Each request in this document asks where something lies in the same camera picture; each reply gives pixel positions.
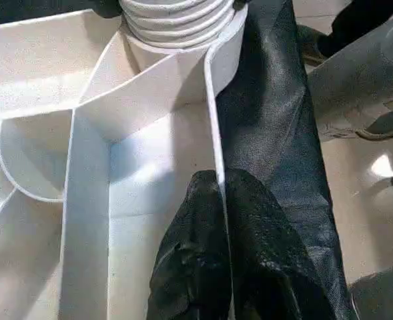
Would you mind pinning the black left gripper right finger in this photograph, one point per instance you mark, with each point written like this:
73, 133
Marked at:
269, 266

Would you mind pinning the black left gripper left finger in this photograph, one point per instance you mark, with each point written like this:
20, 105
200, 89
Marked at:
196, 266

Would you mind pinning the white plastic table top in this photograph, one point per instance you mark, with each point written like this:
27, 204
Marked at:
83, 133

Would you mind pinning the white plastic table leg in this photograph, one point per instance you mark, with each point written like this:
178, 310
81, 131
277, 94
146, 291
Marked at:
176, 20

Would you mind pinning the black work mat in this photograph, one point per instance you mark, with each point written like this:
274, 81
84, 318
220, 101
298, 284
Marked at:
276, 120

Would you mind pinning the person's grey trouser leg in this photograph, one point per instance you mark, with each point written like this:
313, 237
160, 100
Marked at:
363, 73

